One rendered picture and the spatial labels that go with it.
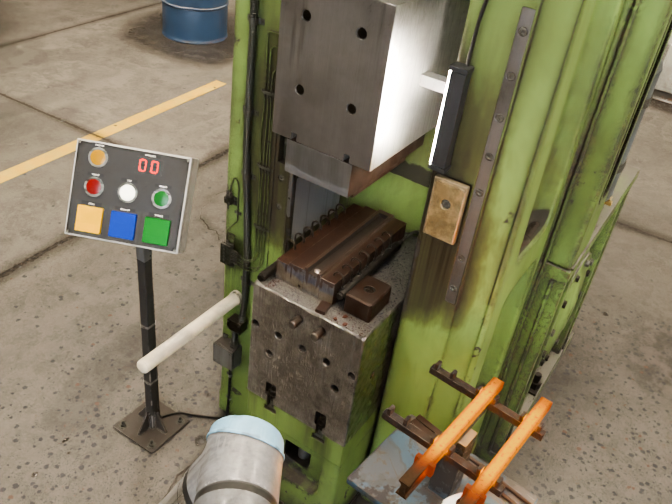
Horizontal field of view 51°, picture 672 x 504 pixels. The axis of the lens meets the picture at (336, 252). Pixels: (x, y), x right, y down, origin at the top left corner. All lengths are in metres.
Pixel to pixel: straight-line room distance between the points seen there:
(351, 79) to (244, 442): 0.93
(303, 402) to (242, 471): 1.21
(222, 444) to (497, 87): 1.02
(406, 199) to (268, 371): 0.70
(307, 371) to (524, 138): 0.93
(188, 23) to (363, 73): 4.81
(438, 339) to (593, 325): 1.83
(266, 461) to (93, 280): 2.62
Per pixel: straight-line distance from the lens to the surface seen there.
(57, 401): 3.01
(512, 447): 1.68
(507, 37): 1.63
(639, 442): 3.29
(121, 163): 2.12
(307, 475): 2.52
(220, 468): 1.01
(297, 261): 2.01
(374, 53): 1.62
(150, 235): 2.08
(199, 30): 6.41
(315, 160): 1.80
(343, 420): 2.14
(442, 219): 1.82
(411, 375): 2.17
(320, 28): 1.68
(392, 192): 2.31
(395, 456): 1.94
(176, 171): 2.06
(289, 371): 2.16
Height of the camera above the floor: 2.18
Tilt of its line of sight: 35 degrees down
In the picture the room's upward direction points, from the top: 8 degrees clockwise
